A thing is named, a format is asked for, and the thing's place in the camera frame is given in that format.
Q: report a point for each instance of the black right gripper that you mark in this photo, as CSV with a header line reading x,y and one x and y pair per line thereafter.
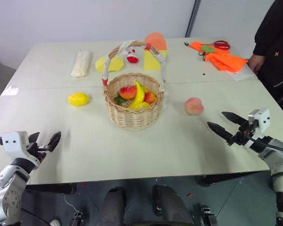
x,y
241,137

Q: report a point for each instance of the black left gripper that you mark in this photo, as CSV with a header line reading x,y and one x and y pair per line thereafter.
x,y
39,151

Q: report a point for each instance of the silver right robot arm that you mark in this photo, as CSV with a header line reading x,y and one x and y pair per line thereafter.
x,y
279,169

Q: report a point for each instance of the small red yellow toy fruit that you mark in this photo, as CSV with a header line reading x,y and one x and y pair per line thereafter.
x,y
150,98

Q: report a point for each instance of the person's bare hand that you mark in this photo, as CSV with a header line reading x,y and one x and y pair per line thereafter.
x,y
255,63

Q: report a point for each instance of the pink toy peach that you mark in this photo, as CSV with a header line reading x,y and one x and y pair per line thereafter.
x,y
193,106

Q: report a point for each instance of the white paper sheet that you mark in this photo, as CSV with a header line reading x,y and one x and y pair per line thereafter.
x,y
244,75

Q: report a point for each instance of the yellow toy lemon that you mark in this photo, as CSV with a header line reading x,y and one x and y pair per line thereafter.
x,y
78,99

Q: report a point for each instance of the orange cloth piece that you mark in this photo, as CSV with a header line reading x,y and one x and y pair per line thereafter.
x,y
228,61

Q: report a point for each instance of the green felt piece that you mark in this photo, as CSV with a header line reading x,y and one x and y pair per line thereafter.
x,y
207,48

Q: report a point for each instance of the white rolled cloth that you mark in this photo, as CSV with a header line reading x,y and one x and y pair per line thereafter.
x,y
80,63

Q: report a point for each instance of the green toy leaf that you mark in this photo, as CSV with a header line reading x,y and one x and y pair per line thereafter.
x,y
119,100

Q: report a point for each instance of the small black clip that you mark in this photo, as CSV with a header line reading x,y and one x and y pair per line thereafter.
x,y
187,44

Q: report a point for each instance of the yellow toy banana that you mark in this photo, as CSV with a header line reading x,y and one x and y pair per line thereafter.
x,y
139,94

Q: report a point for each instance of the large red yellow toy mango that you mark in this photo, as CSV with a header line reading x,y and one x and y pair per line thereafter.
x,y
128,92

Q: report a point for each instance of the dark rounded shape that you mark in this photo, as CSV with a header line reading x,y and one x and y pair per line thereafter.
x,y
169,207
113,207

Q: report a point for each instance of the orange and yellow foam block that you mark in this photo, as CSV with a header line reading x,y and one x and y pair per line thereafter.
x,y
151,61

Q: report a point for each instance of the person in black jacket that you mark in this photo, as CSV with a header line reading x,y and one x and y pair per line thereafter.
x,y
277,35

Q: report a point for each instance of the red and white small toy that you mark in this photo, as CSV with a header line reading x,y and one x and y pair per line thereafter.
x,y
133,57

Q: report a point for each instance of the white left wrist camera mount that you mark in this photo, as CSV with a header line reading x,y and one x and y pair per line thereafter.
x,y
14,147

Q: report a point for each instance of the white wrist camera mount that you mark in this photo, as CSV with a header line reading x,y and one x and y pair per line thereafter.
x,y
14,147
261,121

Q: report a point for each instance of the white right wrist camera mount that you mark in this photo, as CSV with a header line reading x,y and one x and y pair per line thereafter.
x,y
261,121

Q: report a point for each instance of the black table frame bar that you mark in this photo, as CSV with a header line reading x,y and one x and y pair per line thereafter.
x,y
52,188
226,179

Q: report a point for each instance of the grey upright post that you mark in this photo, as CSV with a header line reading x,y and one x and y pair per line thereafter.
x,y
193,17

